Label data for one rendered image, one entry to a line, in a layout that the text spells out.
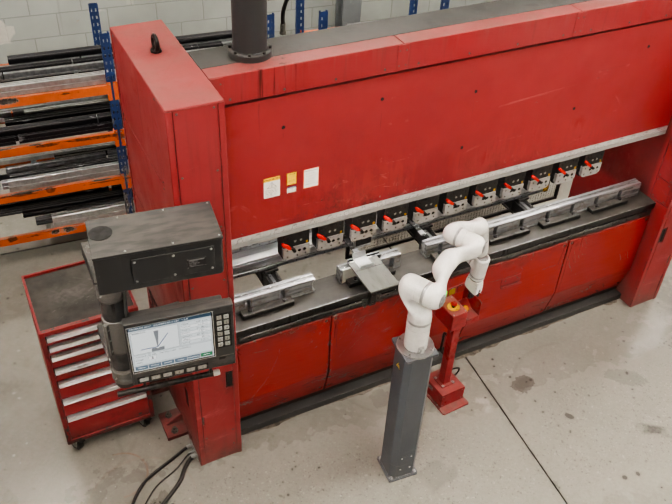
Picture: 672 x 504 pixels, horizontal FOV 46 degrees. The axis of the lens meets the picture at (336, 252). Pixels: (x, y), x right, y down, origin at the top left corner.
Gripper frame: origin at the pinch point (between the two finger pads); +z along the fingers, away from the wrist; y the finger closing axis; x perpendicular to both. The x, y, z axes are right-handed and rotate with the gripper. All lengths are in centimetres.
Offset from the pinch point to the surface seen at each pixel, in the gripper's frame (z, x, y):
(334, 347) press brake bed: 35, -73, -25
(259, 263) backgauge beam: -5, -98, -71
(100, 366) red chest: 20, -197, -64
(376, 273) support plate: -14, -48, -29
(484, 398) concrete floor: 83, 13, 25
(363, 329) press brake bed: 28, -54, -24
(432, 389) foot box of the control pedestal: 75, -17, 7
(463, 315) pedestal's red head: 7.5, -8.1, 5.9
